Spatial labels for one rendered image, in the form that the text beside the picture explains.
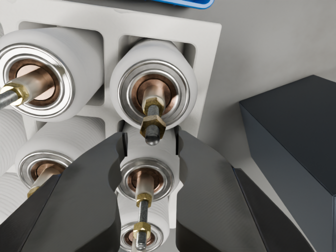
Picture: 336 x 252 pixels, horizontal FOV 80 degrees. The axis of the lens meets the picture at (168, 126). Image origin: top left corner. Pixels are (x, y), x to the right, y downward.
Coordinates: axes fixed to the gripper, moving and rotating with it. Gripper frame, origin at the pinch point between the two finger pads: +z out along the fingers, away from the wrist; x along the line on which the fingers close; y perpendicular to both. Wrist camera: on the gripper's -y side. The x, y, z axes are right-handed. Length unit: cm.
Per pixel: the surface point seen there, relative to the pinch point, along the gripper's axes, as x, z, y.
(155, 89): 0.2, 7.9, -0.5
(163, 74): 1.1, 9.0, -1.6
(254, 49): 21.4, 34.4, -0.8
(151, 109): -0.1, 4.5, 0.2
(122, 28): -3.6, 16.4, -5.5
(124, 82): -2.8, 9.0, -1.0
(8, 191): -23.6, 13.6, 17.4
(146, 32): -0.8, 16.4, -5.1
